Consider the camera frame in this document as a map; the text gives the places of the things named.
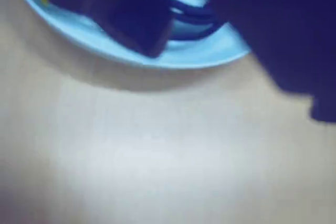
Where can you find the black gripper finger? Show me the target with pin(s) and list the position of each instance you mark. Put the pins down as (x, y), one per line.
(118, 3)
(275, 24)

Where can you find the light blue round plate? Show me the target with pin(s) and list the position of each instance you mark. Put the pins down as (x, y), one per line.
(183, 56)

